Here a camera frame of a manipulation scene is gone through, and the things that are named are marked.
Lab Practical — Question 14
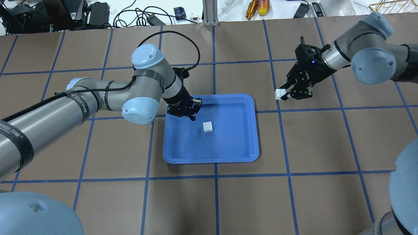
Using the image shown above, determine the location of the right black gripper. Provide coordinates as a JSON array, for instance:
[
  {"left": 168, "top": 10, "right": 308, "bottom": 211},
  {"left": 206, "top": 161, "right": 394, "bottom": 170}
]
[{"left": 278, "top": 36, "right": 333, "bottom": 101}]

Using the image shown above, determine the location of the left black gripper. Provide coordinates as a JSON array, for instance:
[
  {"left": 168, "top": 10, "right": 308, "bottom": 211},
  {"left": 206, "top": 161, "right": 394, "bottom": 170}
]
[{"left": 166, "top": 86, "right": 202, "bottom": 121}]

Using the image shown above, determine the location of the white block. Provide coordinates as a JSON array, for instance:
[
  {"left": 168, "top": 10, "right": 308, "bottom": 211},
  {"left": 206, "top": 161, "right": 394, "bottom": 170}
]
[
  {"left": 202, "top": 121, "right": 213, "bottom": 133},
  {"left": 275, "top": 89, "right": 287, "bottom": 100}
]

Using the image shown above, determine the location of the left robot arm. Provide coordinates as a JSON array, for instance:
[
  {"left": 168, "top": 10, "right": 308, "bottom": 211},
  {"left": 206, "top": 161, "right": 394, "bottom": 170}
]
[{"left": 0, "top": 43, "right": 202, "bottom": 235}]

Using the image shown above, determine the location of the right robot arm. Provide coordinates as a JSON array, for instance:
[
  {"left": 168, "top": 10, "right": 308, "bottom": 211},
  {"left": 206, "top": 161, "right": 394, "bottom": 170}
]
[{"left": 275, "top": 12, "right": 417, "bottom": 235}]

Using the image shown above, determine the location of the blue plastic tray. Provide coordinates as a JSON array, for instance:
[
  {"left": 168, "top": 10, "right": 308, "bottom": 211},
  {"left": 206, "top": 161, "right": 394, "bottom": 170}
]
[{"left": 163, "top": 94, "right": 260, "bottom": 164}]

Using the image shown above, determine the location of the black remote device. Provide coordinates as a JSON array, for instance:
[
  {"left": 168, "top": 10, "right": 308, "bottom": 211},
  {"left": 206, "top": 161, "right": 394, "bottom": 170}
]
[{"left": 294, "top": 3, "right": 309, "bottom": 18}]

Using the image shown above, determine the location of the toy mango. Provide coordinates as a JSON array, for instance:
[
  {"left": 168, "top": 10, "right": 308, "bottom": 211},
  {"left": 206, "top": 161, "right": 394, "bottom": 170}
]
[{"left": 257, "top": 0, "right": 270, "bottom": 16}]

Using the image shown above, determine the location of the brass cylinder tool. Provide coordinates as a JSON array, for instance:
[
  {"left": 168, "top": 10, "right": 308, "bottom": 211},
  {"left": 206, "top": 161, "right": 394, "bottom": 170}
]
[{"left": 245, "top": 0, "right": 257, "bottom": 20}]

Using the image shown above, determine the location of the black power adapter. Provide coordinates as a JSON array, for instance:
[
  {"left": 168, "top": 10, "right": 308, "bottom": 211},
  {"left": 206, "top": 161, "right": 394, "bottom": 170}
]
[{"left": 146, "top": 14, "right": 166, "bottom": 26}]

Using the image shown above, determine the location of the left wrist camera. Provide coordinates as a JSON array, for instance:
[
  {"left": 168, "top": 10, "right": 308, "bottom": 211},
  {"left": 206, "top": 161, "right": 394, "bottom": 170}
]
[{"left": 173, "top": 67, "right": 190, "bottom": 81}]

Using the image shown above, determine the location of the aluminium frame post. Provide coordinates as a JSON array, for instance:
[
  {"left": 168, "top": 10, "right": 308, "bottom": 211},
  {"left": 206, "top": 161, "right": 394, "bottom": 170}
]
[{"left": 202, "top": 0, "right": 219, "bottom": 27}]

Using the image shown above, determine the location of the gold wire rack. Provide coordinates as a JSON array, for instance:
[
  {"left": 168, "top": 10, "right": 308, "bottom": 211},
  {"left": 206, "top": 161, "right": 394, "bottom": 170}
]
[{"left": 368, "top": 0, "right": 418, "bottom": 14}]

